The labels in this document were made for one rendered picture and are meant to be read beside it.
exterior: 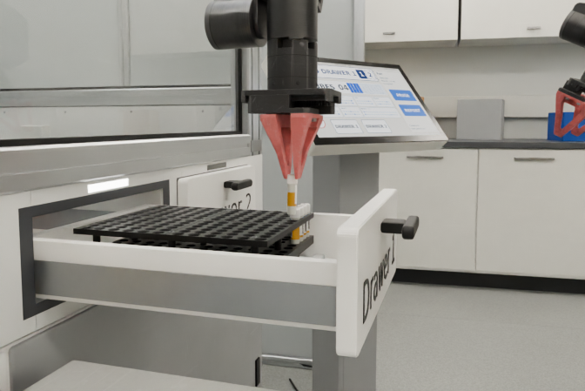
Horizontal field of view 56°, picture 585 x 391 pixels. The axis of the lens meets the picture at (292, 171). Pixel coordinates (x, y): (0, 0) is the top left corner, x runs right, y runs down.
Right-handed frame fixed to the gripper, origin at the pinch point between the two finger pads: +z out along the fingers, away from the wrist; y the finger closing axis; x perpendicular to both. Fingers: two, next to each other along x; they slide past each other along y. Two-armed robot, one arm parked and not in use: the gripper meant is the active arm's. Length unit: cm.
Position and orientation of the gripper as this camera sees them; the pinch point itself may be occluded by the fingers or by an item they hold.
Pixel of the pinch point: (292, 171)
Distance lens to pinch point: 63.2
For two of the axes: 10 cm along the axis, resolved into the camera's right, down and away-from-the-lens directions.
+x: 3.0, -0.6, 9.5
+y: 9.5, 0.2, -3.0
